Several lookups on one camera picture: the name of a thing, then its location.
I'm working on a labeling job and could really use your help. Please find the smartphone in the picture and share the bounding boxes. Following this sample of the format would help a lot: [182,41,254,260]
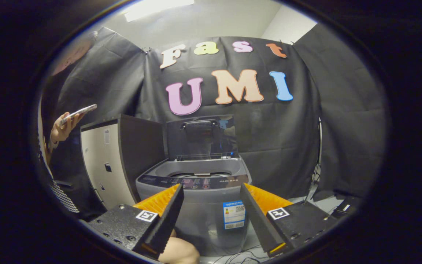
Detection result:
[59,104,98,127]

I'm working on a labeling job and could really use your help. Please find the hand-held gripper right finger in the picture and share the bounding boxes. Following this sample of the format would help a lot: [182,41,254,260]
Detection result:
[240,183,338,257]

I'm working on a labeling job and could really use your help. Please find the bundle of floor cables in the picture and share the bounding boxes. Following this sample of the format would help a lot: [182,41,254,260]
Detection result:
[211,249,270,264]

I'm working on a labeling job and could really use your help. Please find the grey washing machine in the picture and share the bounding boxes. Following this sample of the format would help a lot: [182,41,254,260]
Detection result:
[136,157,252,257]

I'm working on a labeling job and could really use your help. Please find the black box with white label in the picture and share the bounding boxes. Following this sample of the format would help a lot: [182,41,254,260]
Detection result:
[330,196,362,219]

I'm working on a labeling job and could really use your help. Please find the white and black cabinet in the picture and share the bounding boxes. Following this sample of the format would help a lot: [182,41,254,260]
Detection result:
[80,114,166,210]

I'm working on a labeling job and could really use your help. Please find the dark transparent washing machine lid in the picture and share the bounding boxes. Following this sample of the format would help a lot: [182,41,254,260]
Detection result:
[165,115,239,162]

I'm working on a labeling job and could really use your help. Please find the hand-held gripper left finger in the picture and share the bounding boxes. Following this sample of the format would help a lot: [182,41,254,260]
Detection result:
[86,183,185,260]

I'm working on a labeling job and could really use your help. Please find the black backdrop cloth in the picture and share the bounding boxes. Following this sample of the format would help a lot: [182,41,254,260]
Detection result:
[46,24,387,202]

